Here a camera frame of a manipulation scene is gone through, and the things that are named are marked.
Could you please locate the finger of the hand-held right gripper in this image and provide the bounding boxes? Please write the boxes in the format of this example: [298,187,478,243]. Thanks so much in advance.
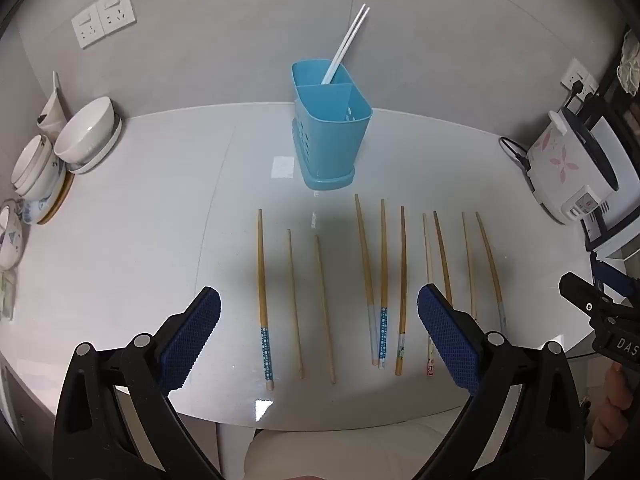
[558,272,614,314]
[591,257,640,301]

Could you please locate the black shelf rack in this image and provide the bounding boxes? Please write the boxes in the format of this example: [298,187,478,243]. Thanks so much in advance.
[580,20,640,141]

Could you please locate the plain wooden chopstick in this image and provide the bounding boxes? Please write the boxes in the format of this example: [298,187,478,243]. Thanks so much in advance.
[432,210,455,308]
[314,235,337,386]
[461,211,478,322]
[286,228,305,381]

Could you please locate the white ceramic dish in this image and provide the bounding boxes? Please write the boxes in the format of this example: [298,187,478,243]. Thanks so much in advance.
[0,269,18,322]

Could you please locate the wooden chopstick printed end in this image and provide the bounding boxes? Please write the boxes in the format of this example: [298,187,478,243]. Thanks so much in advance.
[395,205,407,377]

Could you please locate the blue patterned bowl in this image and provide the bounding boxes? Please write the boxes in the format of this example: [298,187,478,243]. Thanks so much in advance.
[20,170,66,223]

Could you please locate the white plastic chopstick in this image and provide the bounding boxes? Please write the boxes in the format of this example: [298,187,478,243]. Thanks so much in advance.
[326,6,371,86]
[321,3,367,85]

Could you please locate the white plate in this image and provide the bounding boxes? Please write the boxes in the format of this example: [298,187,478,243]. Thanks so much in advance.
[67,115,123,176]

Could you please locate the white pitcher with black mark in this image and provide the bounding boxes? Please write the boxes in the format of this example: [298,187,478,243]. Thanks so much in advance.
[36,71,68,133]

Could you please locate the white panel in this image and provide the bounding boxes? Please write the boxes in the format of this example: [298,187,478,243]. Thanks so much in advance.
[592,117,640,261]

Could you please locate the large white bowl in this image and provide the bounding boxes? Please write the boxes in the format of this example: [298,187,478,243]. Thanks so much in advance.
[53,96,117,165]

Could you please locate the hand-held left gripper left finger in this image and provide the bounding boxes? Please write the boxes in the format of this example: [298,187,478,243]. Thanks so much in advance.
[52,286,223,480]

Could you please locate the blue plastic utensil holder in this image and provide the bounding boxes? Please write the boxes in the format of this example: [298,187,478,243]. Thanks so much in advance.
[291,59,373,192]

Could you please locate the wooden chopstick blue dotted end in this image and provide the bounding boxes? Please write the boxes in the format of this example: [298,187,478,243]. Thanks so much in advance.
[379,198,389,372]
[256,208,275,392]

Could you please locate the black power cable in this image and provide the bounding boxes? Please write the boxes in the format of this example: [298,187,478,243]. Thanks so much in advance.
[498,80,601,171]

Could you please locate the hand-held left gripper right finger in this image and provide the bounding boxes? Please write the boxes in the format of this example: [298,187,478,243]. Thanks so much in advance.
[417,283,587,480]

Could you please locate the white net cloth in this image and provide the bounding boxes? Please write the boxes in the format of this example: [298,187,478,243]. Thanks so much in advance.
[617,30,640,98]

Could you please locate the wooden plate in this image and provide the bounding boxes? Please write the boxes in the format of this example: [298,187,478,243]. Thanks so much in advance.
[37,170,76,226]

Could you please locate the patterned ceramic cup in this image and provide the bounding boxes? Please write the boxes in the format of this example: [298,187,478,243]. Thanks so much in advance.
[0,200,25,270]

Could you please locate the white wall socket with plug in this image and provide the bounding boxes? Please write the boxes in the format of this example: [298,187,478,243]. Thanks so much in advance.
[560,58,598,98]

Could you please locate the person's right hand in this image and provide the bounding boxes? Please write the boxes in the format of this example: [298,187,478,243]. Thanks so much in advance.
[592,364,640,451]

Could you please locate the white floral rice cooker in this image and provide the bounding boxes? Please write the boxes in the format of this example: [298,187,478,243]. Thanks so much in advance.
[525,107,621,226]

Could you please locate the white bowl with dark print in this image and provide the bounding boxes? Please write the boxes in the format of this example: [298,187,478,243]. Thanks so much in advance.
[11,134,57,196]

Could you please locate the pale chopstick red printed end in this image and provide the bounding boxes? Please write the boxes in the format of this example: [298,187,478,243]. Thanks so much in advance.
[421,212,436,377]

